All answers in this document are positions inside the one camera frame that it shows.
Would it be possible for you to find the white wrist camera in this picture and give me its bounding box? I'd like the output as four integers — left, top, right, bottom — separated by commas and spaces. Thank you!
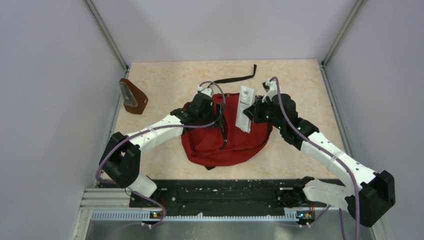
261, 77, 279, 103
197, 85, 214, 98

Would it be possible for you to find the white packaged card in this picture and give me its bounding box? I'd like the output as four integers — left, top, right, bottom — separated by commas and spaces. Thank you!
235, 85, 256, 133

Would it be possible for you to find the brown leather case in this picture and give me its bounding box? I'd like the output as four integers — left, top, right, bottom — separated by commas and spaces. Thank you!
119, 78, 149, 115

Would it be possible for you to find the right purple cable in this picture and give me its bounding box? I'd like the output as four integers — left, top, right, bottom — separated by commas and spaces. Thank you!
268, 76, 362, 240

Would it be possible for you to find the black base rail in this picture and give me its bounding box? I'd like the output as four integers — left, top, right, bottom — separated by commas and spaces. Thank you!
129, 179, 311, 218

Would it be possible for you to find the purple cable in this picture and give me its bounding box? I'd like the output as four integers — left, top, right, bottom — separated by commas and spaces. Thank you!
95, 80, 228, 229
268, 76, 362, 240

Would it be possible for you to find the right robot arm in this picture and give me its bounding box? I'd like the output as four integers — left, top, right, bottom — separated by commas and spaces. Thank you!
242, 93, 396, 228

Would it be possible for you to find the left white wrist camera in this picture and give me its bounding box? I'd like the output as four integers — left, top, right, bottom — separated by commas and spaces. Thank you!
197, 85, 214, 98

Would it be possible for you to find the red backpack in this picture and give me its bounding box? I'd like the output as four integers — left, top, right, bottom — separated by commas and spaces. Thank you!
181, 93, 273, 170

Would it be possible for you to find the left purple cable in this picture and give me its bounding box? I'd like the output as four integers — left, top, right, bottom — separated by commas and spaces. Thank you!
95, 80, 228, 229

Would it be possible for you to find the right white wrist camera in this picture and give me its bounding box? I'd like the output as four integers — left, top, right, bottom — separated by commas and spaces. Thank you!
261, 77, 279, 103

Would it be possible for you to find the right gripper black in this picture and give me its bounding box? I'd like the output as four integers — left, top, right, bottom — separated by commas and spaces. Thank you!
244, 94, 285, 130

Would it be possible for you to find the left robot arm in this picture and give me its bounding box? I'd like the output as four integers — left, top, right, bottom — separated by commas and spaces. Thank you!
97, 88, 218, 207

